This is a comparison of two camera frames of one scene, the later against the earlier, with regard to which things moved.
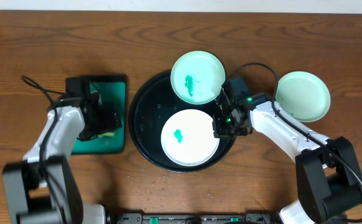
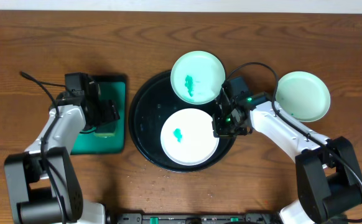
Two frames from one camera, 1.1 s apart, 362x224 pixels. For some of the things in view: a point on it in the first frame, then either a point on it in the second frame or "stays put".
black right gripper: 218,116 stays put
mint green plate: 303,96 stays put
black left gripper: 105,123 -> 105,112
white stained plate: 187,137 stays put
